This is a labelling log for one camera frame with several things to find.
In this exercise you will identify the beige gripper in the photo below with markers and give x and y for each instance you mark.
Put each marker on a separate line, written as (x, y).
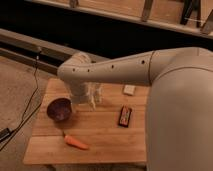
(81, 93)

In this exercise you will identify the white sponge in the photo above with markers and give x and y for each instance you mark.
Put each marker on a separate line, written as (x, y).
(129, 90)

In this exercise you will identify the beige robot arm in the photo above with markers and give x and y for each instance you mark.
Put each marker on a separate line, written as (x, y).
(179, 109)

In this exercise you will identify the purple ceramic bowl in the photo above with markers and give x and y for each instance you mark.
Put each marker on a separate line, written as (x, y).
(59, 109)

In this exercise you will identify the black candy bar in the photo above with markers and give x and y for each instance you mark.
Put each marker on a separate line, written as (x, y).
(125, 116)

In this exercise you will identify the wooden table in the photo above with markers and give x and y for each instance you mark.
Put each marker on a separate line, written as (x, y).
(108, 142)

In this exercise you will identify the orange carrot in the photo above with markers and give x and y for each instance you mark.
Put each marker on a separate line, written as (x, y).
(70, 140)

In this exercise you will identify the black device on floor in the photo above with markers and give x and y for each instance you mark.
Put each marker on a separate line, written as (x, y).
(4, 134)

